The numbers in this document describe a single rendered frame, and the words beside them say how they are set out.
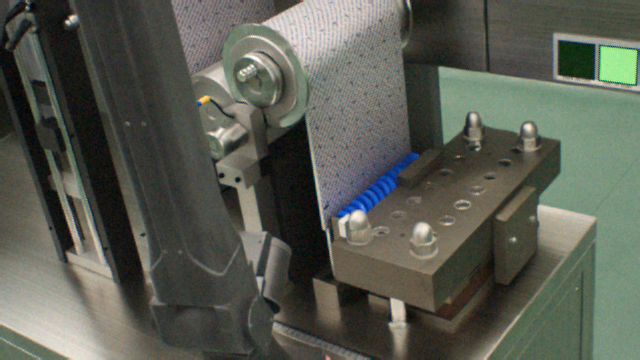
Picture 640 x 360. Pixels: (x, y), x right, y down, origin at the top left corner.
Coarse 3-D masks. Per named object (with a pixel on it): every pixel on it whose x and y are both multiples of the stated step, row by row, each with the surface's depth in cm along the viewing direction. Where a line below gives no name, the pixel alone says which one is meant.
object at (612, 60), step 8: (600, 48) 120; (608, 48) 120; (616, 48) 119; (600, 56) 121; (608, 56) 120; (616, 56) 120; (624, 56) 119; (632, 56) 118; (600, 64) 122; (608, 64) 121; (616, 64) 120; (624, 64) 119; (632, 64) 119; (600, 72) 122; (608, 72) 121; (616, 72) 121; (624, 72) 120; (632, 72) 119; (616, 80) 121; (624, 80) 121; (632, 80) 120
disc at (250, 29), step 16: (240, 32) 115; (256, 32) 113; (272, 32) 111; (224, 48) 118; (288, 48) 111; (224, 64) 119; (304, 80) 112; (240, 96) 120; (304, 96) 113; (288, 112) 116; (304, 112) 115
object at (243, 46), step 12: (252, 36) 113; (240, 48) 116; (252, 48) 114; (264, 48) 113; (276, 48) 112; (276, 60) 113; (288, 72) 112; (288, 84) 113; (288, 96) 114; (264, 108) 118; (276, 108) 117; (288, 108) 116
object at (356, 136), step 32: (384, 64) 127; (352, 96) 122; (384, 96) 129; (320, 128) 118; (352, 128) 124; (384, 128) 131; (320, 160) 119; (352, 160) 126; (384, 160) 133; (320, 192) 121; (352, 192) 127
